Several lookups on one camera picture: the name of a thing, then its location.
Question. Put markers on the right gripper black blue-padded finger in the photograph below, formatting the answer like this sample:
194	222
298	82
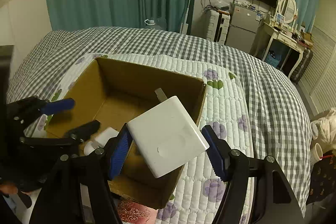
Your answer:
60	201
273	200

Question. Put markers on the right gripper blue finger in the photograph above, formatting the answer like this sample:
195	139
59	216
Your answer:
33	107

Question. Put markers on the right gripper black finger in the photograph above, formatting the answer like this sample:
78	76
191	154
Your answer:
82	133

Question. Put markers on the white plug adapter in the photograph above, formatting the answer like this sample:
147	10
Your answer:
103	137

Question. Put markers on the white square charger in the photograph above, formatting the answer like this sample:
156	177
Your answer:
167	137

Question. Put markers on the white cylindrical device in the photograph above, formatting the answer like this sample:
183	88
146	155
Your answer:
91	146

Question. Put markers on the person's left hand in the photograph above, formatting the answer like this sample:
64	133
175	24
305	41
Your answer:
8	188

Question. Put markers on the black patterned garment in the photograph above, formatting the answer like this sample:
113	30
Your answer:
323	177

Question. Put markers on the brown cardboard box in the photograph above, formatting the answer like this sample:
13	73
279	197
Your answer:
115	90

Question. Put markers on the paper cup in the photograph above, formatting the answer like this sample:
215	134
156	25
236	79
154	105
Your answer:
316	154

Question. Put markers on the grey checkered bedspread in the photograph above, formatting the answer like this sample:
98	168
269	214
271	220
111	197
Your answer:
280	122

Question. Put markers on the white puffer jacket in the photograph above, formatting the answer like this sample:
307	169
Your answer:
323	130

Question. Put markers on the white louvered wardrobe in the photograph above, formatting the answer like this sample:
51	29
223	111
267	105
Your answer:
318	81

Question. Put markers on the clear water jug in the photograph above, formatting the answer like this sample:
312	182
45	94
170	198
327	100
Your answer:
157	24

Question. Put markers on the blue laundry basket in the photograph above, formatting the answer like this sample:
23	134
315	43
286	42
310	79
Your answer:
273	58

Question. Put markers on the dark checkered suitcase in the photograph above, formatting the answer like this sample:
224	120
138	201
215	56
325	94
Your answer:
302	66

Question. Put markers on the white dressing table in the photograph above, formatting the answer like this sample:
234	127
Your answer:
266	35

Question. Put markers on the silver mini fridge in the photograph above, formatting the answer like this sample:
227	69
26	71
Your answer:
242	29

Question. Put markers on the white ribbed suitcase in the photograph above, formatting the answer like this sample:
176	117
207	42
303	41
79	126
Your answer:
217	23

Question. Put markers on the white oval vanity mirror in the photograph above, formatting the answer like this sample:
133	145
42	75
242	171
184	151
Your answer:
287	11

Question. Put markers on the white mop handle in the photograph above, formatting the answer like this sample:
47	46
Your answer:
184	24

